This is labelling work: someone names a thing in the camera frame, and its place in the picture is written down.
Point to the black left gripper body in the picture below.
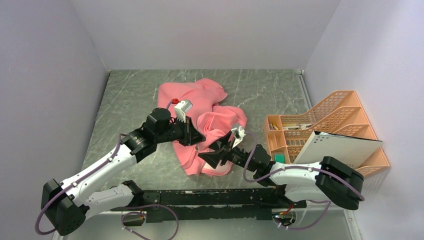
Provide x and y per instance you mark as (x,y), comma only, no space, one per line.
(175,132)

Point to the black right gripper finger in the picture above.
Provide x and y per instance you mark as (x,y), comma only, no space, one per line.
(215,158)
(225,141)

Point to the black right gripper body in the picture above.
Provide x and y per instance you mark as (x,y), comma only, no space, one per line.
(238,156)

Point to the pink zip-up jacket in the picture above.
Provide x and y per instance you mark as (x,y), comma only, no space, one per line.
(210,118)

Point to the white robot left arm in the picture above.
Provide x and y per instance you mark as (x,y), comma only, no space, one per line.
(68,203)

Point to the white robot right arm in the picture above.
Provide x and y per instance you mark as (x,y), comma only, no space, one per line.
(321,181)

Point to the green eraser in organizer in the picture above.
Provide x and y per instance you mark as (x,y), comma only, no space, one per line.
(279,158)

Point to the orange plastic desk organizer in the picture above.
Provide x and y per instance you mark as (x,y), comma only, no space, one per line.
(339,113)

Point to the white folder in organizer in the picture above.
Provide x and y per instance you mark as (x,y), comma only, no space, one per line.
(350,150)

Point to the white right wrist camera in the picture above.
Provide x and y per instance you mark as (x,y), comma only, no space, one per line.
(238,133)

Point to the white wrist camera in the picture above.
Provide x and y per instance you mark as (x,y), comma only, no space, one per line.
(238,133)
(181,109)

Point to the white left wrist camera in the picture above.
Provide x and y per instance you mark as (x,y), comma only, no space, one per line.
(181,109)

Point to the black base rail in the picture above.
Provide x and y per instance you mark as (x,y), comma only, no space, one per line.
(206,204)

